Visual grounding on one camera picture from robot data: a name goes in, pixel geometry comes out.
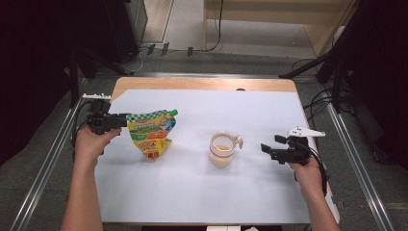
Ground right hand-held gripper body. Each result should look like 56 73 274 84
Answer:
269 126 326 166

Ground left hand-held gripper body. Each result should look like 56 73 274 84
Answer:
82 92 114 136

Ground yellow green sauce pouch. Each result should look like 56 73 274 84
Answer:
125 109 179 163

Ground clear glass jar with lid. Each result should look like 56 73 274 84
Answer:
208 130 244 169

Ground person's right hand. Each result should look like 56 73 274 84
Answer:
288 156 323 194

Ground black tripod stand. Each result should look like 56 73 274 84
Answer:
66 44 133 109

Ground black metal stand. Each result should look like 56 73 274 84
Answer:
278 0 365 114

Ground white table mat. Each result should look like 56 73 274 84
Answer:
94 89 337 224

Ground dark curtain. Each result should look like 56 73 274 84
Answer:
0 0 109 167
347 0 408 169

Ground white box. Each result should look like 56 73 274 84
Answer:
206 225 242 231

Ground black cabinet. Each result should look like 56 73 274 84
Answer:
104 0 148 64

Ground wooden shelf unit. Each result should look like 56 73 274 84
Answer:
202 0 359 58

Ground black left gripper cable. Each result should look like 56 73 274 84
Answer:
70 101 94 142

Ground black floor cable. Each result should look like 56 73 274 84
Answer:
302 87 337 130

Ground white floor cable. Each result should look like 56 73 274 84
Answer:
125 47 144 73

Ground metal floor rail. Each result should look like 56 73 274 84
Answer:
9 95 87 231
324 101 396 231

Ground black hanging cable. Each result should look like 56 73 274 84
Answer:
205 0 225 53

